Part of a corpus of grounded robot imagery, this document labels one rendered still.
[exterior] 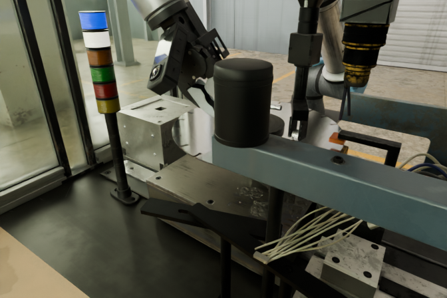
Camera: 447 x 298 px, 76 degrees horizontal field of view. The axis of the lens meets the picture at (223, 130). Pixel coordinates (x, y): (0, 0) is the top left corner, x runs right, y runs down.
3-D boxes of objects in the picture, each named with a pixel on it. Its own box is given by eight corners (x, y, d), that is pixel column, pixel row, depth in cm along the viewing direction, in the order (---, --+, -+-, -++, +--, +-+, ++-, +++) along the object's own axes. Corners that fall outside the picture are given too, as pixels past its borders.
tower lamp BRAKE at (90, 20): (76, 29, 52) (72, 11, 51) (98, 27, 56) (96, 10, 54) (91, 30, 50) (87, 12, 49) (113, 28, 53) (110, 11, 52)
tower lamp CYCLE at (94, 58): (84, 64, 55) (80, 48, 54) (104, 60, 58) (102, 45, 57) (98, 67, 53) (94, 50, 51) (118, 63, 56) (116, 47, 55)
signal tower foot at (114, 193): (107, 193, 70) (106, 185, 68) (119, 186, 72) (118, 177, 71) (130, 207, 65) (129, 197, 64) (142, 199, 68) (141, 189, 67)
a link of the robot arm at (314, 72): (304, 86, 120) (308, 52, 115) (333, 93, 111) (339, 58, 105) (286, 91, 113) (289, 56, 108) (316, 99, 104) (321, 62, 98)
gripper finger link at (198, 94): (238, 109, 55) (213, 68, 52) (226, 126, 51) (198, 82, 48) (226, 114, 57) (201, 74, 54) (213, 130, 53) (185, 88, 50)
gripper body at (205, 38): (233, 56, 51) (196, -7, 48) (212, 76, 45) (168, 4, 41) (203, 72, 56) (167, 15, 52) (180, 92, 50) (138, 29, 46)
